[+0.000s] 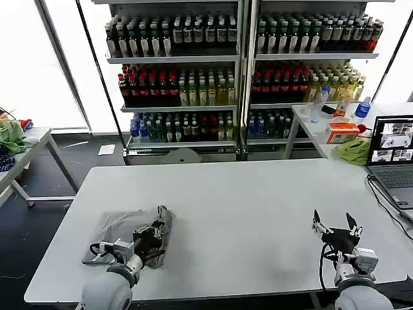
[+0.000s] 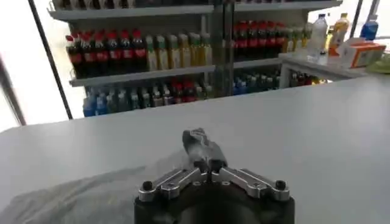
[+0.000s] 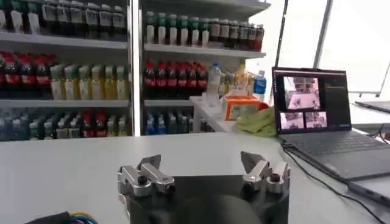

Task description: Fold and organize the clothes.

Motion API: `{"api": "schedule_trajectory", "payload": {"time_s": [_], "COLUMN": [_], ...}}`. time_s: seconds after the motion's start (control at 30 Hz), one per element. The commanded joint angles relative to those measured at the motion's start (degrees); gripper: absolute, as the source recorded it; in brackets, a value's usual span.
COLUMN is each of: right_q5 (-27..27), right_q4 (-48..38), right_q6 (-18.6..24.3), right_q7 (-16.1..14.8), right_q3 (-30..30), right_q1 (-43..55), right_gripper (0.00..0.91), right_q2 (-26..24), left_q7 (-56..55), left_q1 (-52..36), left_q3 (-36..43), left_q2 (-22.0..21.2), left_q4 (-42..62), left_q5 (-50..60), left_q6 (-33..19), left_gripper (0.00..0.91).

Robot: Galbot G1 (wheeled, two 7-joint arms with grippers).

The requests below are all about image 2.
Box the grey printed t-shirt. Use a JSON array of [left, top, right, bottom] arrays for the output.
[[0, 148, 196, 224]]

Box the shelf rack with drink bottles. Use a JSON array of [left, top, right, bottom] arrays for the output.
[[47, 0, 344, 118]]

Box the grey metal pole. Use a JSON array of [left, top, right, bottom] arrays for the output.
[[0, 56, 27, 127]]

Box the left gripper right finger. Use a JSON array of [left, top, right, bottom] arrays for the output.
[[194, 127, 291, 202]]

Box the thin black pole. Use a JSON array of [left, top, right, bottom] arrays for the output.
[[27, 0, 74, 120]]

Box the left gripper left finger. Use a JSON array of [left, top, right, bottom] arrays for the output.
[[138, 127, 211, 202]]

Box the dark slanted pole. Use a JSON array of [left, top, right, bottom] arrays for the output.
[[349, 0, 364, 40]]

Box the white counter with goods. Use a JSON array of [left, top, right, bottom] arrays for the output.
[[278, 12, 388, 89]]

